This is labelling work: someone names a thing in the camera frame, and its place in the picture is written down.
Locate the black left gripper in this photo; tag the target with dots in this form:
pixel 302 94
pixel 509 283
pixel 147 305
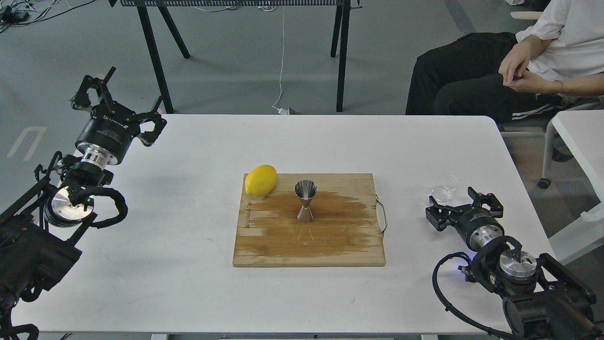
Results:
pixel 106 132

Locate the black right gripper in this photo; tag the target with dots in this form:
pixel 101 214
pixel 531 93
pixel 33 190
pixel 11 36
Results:
pixel 476 225

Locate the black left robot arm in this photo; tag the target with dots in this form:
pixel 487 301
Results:
pixel 40 230

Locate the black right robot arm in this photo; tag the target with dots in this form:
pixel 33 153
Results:
pixel 541 299

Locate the yellow lemon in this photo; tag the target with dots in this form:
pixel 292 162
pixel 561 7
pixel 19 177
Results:
pixel 260 181

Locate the seated person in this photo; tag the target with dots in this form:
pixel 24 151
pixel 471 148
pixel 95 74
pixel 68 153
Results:
pixel 507 76

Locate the small clear glass cup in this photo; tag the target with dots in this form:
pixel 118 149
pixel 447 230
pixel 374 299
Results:
pixel 444 187

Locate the steel double jigger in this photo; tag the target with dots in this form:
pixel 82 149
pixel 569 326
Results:
pixel 306 191

